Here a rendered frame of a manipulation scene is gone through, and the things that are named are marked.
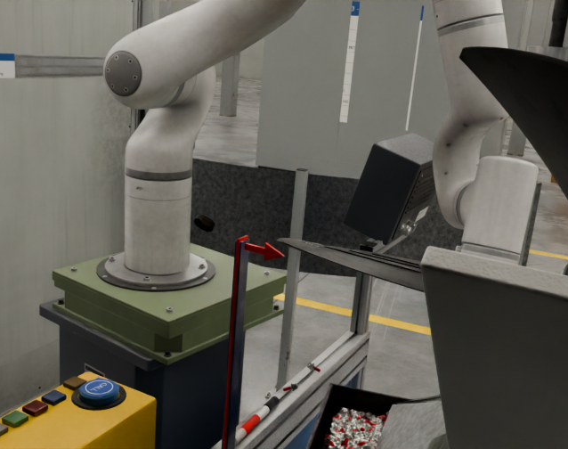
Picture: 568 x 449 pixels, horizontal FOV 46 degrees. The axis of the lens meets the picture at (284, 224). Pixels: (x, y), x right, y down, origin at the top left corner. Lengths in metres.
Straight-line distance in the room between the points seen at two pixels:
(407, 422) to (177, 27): 0.68
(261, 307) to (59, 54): 1.57
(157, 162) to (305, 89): 6.06
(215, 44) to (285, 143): 6.24
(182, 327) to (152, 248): 0.18
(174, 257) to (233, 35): 0.41
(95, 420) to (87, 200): 2.11
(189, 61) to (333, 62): 6.01
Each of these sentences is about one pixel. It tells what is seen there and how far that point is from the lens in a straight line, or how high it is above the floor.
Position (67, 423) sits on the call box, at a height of 1.07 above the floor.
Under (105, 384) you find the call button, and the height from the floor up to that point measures 1.08.
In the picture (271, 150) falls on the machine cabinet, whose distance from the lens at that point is 7.39.
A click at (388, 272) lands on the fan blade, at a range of 0.71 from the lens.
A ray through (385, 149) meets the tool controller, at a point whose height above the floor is 1.25.
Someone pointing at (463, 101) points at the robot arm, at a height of 1.38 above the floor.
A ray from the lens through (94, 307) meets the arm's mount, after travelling 1.21.
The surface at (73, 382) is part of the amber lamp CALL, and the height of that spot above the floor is 1.08.
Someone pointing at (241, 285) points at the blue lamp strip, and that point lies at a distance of 0.89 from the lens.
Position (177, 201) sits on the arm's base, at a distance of 1.19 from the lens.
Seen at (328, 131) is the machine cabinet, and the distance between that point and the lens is 7.13.
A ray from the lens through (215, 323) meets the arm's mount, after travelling 1.16.
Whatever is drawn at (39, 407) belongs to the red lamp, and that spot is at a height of 1.08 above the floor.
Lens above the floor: 1.45
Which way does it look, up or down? 16 degrees down
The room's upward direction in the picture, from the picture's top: 5 degrees clockwise
